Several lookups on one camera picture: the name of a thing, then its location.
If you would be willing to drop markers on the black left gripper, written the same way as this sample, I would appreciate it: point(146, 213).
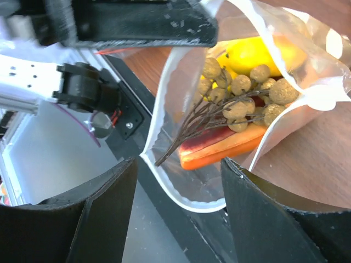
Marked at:
point(123, 24)

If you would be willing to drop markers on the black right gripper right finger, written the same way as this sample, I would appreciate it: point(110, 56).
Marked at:
point(271, 224)

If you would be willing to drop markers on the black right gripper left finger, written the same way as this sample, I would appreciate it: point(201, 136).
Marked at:
point(88, 223)

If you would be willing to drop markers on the orange papaya slice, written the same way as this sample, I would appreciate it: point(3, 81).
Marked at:
point(241, 132)

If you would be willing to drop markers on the brown longan bunch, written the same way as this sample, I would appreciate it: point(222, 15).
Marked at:
point(203, 115)

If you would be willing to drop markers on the clear white-dotted zip bag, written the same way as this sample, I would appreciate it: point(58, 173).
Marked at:
point(312, 57)

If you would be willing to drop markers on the orange yellow mango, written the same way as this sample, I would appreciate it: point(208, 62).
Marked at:
point(243, 69)

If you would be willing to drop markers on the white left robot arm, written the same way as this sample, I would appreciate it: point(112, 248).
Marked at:
point(80, 86)

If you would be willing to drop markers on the orange-zipper clear bag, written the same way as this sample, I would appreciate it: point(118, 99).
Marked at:
point(110, 51)

